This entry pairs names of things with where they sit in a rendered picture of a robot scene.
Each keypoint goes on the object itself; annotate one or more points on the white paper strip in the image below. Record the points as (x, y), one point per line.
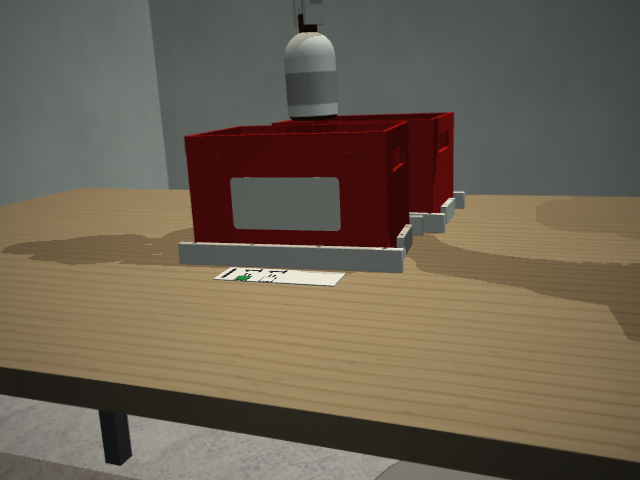
(296, 277)

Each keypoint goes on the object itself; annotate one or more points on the white bottle with grey label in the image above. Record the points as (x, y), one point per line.
(311, 77)

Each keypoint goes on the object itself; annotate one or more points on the dark red crate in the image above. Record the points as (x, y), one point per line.
(430, 162)
(342, 184)

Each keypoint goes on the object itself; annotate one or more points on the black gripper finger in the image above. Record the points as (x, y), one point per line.
(296, 4)
(312, 12)

